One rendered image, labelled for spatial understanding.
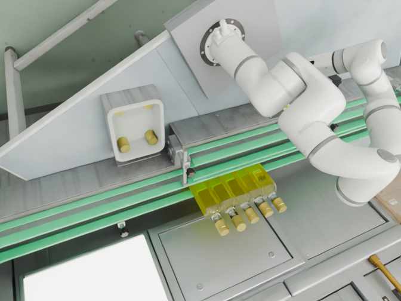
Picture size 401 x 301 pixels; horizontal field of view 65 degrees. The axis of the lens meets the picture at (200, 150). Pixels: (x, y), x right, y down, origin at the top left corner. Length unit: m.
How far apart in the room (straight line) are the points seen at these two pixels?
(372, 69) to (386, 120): 0.18
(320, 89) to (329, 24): 0.61
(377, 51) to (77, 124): 0.91
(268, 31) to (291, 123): 0.43
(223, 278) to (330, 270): 0.38
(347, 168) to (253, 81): 0.31
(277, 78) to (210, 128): 0.43
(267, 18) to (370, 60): 0.33
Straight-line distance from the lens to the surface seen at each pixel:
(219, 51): 0.96
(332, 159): 0.73
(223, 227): 1.06
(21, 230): 1.13
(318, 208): 1.43
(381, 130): 0.87
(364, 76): 1.00
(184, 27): 0.94
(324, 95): 0.77
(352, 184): 0.79
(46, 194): 1.15
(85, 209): 1.10
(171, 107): 1.14
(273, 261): 1.20
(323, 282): 1.25
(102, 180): 1.14
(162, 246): 1.17
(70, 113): 1.05
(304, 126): 0.76
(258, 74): 0.85
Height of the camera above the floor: 1.59
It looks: 38 degrees down
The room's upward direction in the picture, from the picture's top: 148 degrees clockwise
